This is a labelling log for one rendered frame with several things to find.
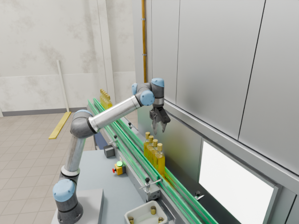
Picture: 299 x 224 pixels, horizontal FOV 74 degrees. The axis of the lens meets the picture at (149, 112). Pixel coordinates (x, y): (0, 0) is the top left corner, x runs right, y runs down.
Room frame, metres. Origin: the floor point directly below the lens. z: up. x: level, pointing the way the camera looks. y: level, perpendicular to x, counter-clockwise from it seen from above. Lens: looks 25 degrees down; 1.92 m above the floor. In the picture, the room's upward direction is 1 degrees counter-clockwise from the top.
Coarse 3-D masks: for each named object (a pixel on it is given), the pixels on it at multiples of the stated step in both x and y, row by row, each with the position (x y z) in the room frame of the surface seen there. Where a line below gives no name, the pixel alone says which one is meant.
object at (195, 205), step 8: (120, 120) 1.91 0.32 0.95; (128, 128) 1.71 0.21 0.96; (136, 136) 1.54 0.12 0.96; (168, 176) 1.08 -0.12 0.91; (176, 184) 1.00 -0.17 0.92; (184, 192) 0.92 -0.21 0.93; (192, 200) 0.85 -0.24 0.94; (200, 208) 0.79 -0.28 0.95; (200, 216) 0.78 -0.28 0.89; (208, 216) 0.73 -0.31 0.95
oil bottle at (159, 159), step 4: (156, 152) 1.13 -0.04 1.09; (156, 156) 1.11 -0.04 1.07; (160, 156) 1.09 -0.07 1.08; (164, 156) 1.10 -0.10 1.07; (156, 160) 1.10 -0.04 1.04; (160, 160) 1.09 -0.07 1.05; (164, 160) 1.10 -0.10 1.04; (156, 164) 1.11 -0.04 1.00; (160, 164) 1.09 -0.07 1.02; (164, 164) 1.10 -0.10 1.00; (156, 168) 1.11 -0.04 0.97; (160, 168) 1.09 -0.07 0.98; (164, 168) 1.10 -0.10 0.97; (160, 172) 1.09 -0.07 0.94; (164, 172) 1.11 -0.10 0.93; (164, 176) 1.11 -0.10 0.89
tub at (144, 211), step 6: (144, 204) 0.91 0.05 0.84; (150, 204) 0.93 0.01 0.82; (156, 204) 0.91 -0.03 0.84; (132, 210) 0.87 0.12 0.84; (138, 210) 0.88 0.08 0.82; (144, 210) 0.90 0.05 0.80; (150, 210) 0.92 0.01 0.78; (156, 210) 0.91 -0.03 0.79; (162, 210) 0.87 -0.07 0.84; (126, 216) 0.83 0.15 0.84; (132, 216) 0.86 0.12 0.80; (138, 216) 0.88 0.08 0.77; (144, 216) 0.88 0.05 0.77; (150, 216) 0.88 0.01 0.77; (156, 216) 0.88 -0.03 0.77; (162, 216) 0.84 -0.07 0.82; (138, 222) 0.84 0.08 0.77; (144, 222) 0.84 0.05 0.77; (150, 222) 0.84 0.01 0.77; (156, 222) 0.84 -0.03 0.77; (162, 222) 0.79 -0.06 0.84
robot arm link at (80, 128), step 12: (132, 96) 0.97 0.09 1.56; (144, 96) 0.93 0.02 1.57; (120, 108) 0.93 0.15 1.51; (132, 108) 0.94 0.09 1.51; (84, 120) 0.91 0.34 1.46; (96, 120) 0.90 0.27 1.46; (108, 120) 0.91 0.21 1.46; (72, 132) 0.91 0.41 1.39; (84, 132) 0.88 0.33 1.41; (96, 132) 0.89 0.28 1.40
